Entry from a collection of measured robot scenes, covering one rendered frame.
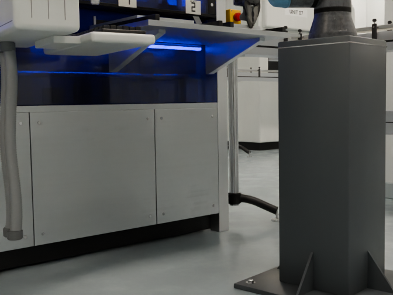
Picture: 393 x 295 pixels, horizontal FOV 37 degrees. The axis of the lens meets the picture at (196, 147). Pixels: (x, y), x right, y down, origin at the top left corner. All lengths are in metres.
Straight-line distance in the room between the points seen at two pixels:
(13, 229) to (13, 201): 0.09
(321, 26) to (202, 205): 1.11
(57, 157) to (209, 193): 0.78
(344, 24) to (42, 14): 0.89
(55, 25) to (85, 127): 0.73
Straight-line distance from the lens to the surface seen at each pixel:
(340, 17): 1.87
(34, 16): 1.61
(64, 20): 1.64
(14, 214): 1.92
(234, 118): 2.94
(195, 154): 2.59
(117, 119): 2.35
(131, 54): 2.20
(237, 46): 2.48
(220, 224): 2.73
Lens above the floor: 0.60
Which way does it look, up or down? 4 degrees down
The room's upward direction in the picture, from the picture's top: 1 degrees counter-clockwise
